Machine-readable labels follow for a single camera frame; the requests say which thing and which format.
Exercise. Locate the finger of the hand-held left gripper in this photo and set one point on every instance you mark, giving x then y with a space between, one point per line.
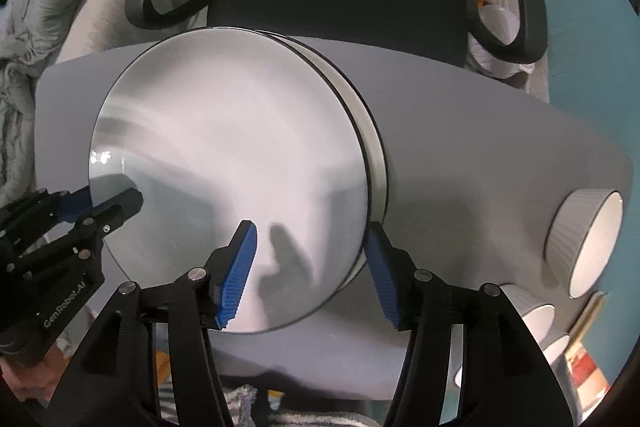
117 207
75 207

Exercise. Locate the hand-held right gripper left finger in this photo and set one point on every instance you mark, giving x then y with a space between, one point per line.
237 277

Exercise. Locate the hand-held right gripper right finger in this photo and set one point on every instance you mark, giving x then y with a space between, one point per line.
387 282

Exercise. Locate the white plate black rim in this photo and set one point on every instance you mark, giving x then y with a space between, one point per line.
372 152
225 147

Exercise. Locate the white ribbed bowl black rim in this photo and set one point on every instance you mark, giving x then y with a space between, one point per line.
587 242
530 312
555 347

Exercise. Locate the person's left hand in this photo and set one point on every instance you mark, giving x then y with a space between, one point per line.
25 377

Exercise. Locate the wooden board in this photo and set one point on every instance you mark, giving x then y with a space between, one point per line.
590 322

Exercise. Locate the red box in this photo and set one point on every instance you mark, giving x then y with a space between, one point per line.
585 374

